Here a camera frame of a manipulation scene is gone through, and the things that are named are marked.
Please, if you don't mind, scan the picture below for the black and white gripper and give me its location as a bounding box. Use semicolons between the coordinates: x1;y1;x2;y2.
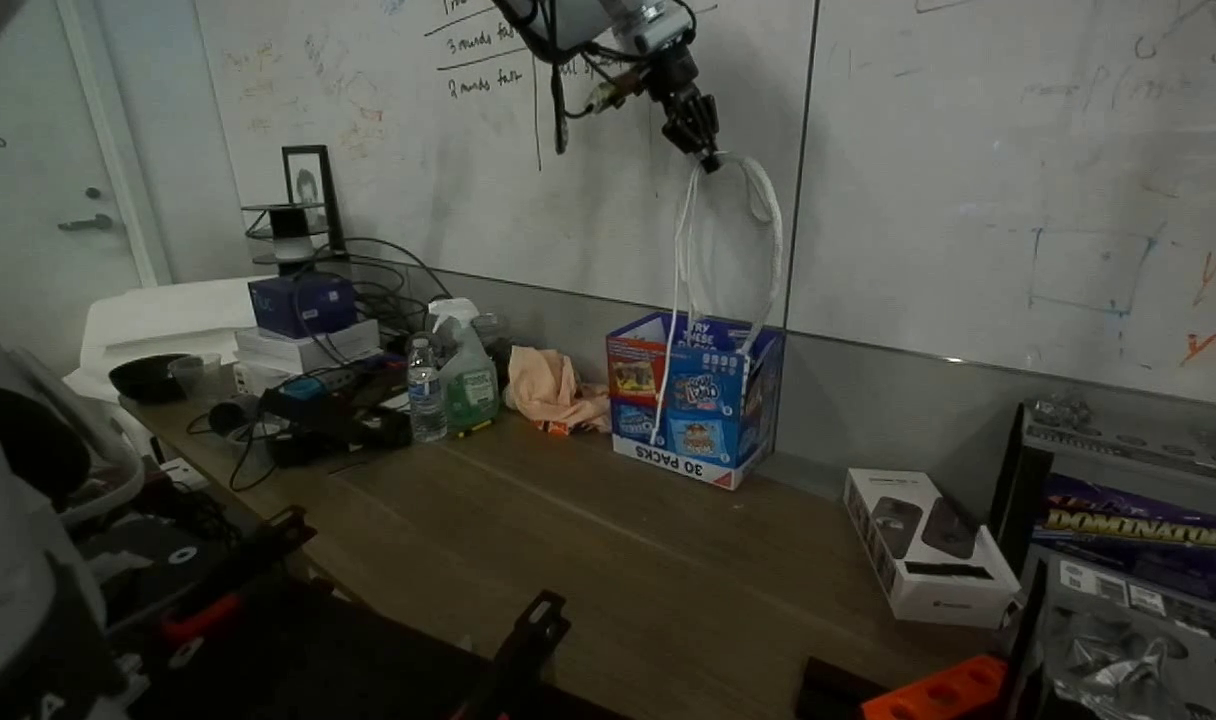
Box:
640;46;728;182

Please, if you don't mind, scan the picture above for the blue cardboard box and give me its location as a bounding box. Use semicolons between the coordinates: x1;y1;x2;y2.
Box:
599;306;787;495

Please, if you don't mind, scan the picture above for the white flat box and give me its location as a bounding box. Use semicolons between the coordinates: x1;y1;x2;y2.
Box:
237;317;386;391

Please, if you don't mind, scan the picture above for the white box with device print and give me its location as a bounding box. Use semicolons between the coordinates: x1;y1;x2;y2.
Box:
839;466;1028;631

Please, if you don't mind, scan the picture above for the blue box with yellow lettering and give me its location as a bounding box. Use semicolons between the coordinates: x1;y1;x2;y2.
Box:
1028;471;1216;607

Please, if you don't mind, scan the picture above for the orange block with holes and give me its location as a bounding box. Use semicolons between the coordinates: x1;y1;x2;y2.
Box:
856;650;1016;720

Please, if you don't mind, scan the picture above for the pink cloth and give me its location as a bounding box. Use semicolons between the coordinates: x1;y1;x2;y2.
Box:
500;339;615;441

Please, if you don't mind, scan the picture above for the smudged whiteboard panel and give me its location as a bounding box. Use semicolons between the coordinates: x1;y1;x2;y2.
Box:
785;0;1216;414

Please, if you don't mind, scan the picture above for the green spray bottle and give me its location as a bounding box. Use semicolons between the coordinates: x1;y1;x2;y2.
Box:
425;292;509;441

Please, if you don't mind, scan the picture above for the whiteboard panel with handwriting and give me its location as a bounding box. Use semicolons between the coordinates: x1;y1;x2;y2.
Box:
187;0;820;339

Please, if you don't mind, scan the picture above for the clear water bottle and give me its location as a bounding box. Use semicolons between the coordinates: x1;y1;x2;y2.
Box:
403;338;452;449

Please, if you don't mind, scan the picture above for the small blue container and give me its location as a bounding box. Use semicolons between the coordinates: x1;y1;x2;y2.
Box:
242;269;360;339

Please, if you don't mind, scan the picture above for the grey organiser case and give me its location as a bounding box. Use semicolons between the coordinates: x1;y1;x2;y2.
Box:
1016;398;1216;488
1004;552;1216;720

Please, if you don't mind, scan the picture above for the black flat piece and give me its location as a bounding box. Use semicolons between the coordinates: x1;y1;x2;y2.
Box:
793;653;897;720

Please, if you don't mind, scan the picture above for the black tool case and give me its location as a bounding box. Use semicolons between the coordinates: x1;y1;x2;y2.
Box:
66;500;321;637

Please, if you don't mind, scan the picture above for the clear plastic bag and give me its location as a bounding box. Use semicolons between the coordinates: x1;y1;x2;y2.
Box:
1038;604;1216;720

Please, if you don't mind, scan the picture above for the white door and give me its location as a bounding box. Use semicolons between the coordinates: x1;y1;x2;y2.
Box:
0;0;171;378

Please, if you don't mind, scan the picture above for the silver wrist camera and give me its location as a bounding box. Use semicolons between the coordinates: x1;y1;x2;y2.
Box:
607;0;698;55

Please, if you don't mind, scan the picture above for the black cable bundle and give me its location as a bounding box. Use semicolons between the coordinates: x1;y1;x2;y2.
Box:
321;231;459;354

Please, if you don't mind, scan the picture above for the black picture frame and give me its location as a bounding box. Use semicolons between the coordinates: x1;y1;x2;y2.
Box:
274;142;346;261

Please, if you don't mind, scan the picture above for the black bracket stand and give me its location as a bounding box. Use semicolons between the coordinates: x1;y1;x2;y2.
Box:
446;587;576;720

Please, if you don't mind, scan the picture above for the black mouse with cable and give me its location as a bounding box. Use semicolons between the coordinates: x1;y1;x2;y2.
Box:
185;398;283;495

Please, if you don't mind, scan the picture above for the metal door handle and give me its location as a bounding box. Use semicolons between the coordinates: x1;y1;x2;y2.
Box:
50;208;136;242

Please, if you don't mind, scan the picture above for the red tool handle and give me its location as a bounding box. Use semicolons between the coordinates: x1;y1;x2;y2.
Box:
155;587;246;650

